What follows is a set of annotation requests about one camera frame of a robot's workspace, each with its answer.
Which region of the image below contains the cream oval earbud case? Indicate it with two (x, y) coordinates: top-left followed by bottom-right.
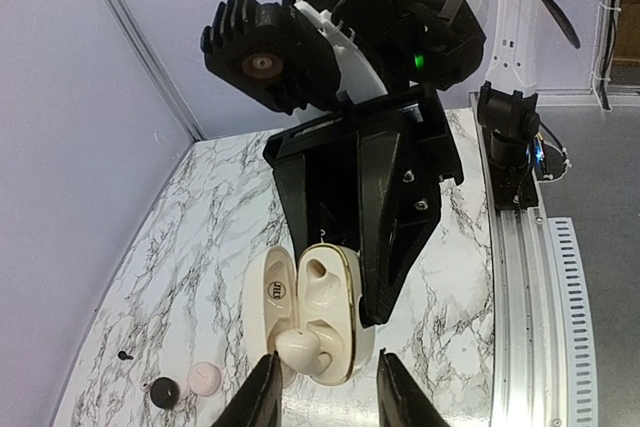
(242, 243), (375, 387)

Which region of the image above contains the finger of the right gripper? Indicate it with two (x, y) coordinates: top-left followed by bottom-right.
(358, 126), (440, 325)
(273, 154), (310, 260)

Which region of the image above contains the right corner frame post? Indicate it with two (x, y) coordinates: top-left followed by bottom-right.
(104, 0), (207, 142)

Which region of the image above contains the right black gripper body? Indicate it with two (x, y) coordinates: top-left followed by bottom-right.
(263, 87), (463, 247)

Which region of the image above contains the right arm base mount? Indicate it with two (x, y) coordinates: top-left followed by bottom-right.
(476, 81), (571, 211)

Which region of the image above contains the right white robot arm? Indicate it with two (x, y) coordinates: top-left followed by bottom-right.
(264, 0), (485, 327)

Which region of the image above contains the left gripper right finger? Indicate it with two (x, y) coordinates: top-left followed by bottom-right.
(377, 349), (449, 427)

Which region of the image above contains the black round earbud case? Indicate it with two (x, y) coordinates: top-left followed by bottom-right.
(149, 377), (180, 410)

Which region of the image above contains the aluminium front rail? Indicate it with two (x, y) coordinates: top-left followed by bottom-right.
(469, 91), (601, 427)

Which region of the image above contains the pink round earbud case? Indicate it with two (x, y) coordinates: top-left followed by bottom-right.
(187, 361), (222, 397)

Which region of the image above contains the white earbud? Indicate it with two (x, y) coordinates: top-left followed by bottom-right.
(275, 328), (332, 376)

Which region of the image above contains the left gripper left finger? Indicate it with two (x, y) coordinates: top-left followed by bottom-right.
(212, 352), (284, 427)

